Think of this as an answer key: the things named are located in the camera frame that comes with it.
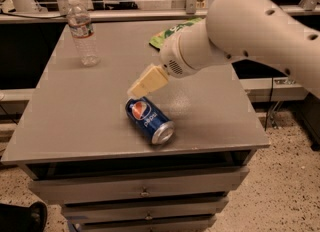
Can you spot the green rice chip bag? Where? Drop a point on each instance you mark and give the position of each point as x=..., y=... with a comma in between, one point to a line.
x=158, y=39

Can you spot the grey drawer cabinet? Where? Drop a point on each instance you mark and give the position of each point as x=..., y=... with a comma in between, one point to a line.
x=82, y=152

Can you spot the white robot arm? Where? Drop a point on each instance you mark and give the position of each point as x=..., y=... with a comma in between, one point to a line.
x=233, y=30

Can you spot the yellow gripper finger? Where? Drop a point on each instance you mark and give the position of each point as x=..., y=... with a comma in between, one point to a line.
x=151, y=79

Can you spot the black shoe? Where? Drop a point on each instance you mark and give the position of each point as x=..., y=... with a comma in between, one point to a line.
x=23, y=219

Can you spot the grey metal rail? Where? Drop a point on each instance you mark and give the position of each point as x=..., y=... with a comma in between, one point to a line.
x=128, y=15

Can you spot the clear plastic water bottle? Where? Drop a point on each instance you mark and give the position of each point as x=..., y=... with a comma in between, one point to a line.
x=82, y=32

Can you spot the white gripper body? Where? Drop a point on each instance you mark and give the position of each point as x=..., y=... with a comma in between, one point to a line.
x=170, y=57

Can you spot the blue pepsi can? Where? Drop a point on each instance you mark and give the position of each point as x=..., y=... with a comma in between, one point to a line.
x=150, y=120

